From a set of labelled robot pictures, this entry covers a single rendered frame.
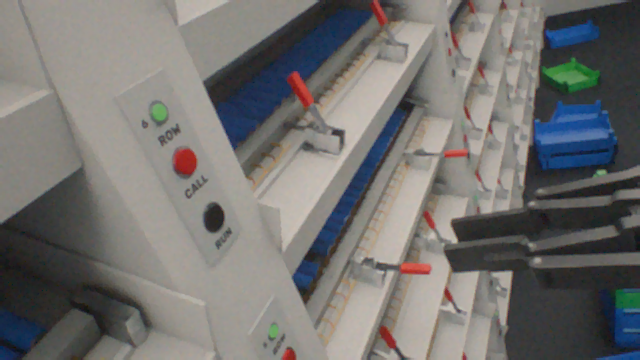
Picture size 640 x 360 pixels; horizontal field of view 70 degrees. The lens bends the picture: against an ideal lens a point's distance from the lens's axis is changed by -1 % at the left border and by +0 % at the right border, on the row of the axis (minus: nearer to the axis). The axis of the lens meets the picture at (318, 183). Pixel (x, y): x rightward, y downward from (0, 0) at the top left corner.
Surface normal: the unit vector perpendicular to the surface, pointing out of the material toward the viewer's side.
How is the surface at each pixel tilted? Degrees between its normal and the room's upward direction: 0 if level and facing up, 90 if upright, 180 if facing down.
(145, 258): 90
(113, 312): 20
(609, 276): 91
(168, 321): 90
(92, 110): 90
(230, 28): 110
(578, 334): 0
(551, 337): 0
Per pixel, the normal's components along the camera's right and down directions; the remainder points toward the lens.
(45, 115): 0.92, 0.25
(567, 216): -0.50, 0.58
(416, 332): 0.00, -0.79
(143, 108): 0.87, -0.04
